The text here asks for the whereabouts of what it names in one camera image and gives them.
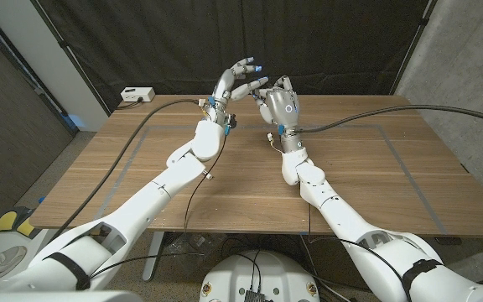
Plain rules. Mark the grey tape outline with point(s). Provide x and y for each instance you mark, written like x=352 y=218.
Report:
x=363 y=125

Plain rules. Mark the white power outlet box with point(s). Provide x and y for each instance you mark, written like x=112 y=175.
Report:
x=137 y=94

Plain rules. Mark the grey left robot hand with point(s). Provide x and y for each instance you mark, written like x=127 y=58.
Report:
x=224 y=86

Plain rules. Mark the white table leg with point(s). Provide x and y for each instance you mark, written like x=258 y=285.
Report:
x=153 y=256

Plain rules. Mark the red and white marker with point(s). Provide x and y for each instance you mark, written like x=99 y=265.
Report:
x=207 y=174

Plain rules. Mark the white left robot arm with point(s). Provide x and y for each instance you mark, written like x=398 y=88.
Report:
x=149 y=201

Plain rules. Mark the clear plastic bag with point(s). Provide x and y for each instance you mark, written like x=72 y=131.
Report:
x=191 y=247

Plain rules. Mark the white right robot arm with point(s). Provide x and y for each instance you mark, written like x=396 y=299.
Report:
x=342 y=214

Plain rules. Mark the black backdrop curtain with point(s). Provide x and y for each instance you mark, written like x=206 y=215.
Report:
x=162 y=42

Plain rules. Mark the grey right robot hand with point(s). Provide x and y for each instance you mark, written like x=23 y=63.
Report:
x=285 y=109

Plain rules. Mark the white robot torso base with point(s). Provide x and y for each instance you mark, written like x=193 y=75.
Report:
x=260 y=277

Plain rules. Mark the black device on torso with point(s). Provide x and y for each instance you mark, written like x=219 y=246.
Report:
x=254 y=296

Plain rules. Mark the yellow and black foot pedal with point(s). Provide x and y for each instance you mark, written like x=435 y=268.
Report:
x=8 y=220

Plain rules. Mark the black backdrop stand pole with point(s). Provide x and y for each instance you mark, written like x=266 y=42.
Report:
x=69 y=54
x=413 y=46

